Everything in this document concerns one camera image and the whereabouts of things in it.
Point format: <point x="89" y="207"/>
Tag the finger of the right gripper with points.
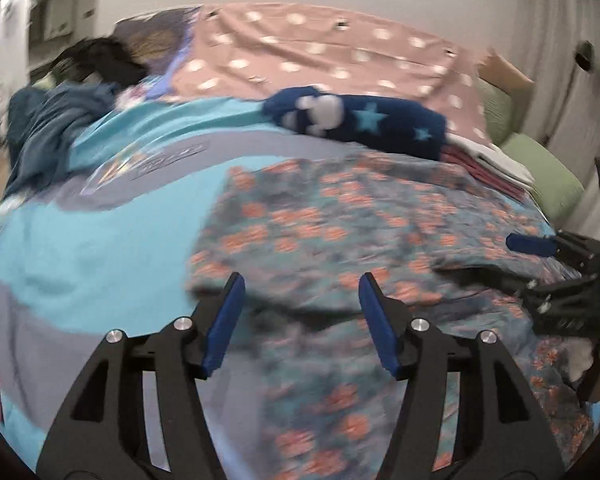
<point x="541" y="246"/>

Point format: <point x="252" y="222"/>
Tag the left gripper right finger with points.
<point x="501" y="431"/>

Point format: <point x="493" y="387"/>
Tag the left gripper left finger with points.
<point x="99" y="430"/>

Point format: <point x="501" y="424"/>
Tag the teal floral garment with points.
<point x="302" y="234"/>

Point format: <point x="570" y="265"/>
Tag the dark blue crumpled clothing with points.
<point x="42" y="126"/>

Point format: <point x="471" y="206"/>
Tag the black clothing pile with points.
<point x="105" y="58"/>

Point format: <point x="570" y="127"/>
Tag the white gloved right hand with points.
<point x="580" y="357"/>

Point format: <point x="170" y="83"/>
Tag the green pillow near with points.
<point x="556" y="190"/>

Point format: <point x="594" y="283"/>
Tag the green pillow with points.
<point x="556" y="190"/>
<point x="498" y="111"/>

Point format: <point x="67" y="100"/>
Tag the folded pink garment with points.
<point x="453" y="155"/>

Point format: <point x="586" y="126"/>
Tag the folded white garment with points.
<point x="494" y="157"/>

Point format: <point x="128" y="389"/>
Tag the green pillow far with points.
<point x="498" y="111"/>

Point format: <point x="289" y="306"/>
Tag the tan pillow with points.
<point x="496" y="70"/>

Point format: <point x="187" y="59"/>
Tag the navy star fleece garment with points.
<point x="388" y="125"/>

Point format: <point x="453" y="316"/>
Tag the blue and grey bedspread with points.
<point x="110" y="249"/>

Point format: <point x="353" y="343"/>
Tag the black floor lamp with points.
<point x="584" y="56"/>

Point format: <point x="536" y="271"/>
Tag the grey pleated curtain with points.
<point x="564" y="112"/>

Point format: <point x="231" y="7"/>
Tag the pink polka dot sheet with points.
<point x="252" y="50"/>

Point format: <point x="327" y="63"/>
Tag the purple patterned pillow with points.
<point x="155" y="39"/>

